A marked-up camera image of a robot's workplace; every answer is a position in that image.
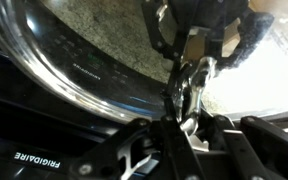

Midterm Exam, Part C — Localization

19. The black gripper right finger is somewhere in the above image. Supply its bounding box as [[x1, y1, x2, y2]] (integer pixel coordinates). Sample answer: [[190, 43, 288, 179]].
[[199, 110, 288, 180]]

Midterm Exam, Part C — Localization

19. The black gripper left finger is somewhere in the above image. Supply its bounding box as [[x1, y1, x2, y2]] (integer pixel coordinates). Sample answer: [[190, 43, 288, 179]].
[[68, 114, 206, 180]]

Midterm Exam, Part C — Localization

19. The black electric stove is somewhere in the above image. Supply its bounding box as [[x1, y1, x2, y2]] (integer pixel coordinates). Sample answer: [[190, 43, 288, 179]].
[[0, 31, 165, 180]]

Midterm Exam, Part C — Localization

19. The glass lid with steel handle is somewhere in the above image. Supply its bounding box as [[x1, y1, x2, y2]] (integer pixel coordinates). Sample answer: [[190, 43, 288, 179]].
[[0, 0, 288, 135]]

